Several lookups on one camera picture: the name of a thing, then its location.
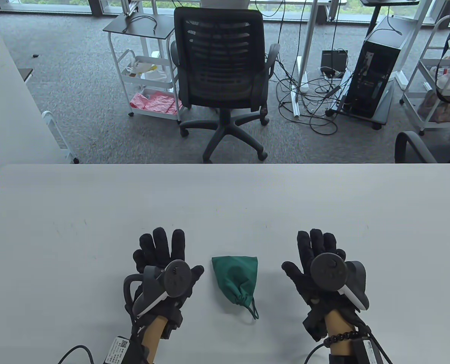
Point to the person's right hand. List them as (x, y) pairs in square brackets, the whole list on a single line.
[(312, 246)]

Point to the grey chair armrest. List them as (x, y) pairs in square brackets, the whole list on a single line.
[(403, 144)]

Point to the aluminium profile frame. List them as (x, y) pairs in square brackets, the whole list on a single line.
[(130, 7)]

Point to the white desk leg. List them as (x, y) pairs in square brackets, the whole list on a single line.
[(308, 34), (414, 38)]

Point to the black box on floor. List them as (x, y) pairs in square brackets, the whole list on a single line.
[(333, 58)]

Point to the white metal shelf cart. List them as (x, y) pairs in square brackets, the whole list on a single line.
[(439, 125)]

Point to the pink plastic bags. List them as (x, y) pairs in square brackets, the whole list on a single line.
[(153, 102)]

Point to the white cart with black top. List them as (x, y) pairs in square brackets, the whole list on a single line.
[(141, 24)]

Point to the white power strip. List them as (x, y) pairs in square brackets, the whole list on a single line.
[(331, 72)]

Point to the brown translucent bag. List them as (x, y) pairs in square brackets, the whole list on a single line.
[(437, 108)]

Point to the black white right hand controller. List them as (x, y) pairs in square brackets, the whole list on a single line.
[(329, 271)]

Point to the dark small table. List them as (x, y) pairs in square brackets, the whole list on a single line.
[(25, 72)]

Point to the grey wheeled tower stand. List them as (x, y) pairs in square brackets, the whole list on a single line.
[(382, 110)]

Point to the person's right forearm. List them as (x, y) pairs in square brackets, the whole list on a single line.
[(337, 322)]

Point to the black white hand controller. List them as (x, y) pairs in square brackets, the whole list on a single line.
[(177, 276), (329, 271)]

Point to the black white left hand controller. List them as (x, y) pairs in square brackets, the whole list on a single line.
[(177, 276)]

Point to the person's left hand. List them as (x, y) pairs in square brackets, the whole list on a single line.
[(160, 246)]

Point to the black computer tower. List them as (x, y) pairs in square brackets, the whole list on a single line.
[(373, 76)]

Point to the person's left forearm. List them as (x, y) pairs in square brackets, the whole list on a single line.
[(153, 333)]

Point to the black mesh office chair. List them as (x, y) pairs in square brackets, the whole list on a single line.
[(217, 94)]

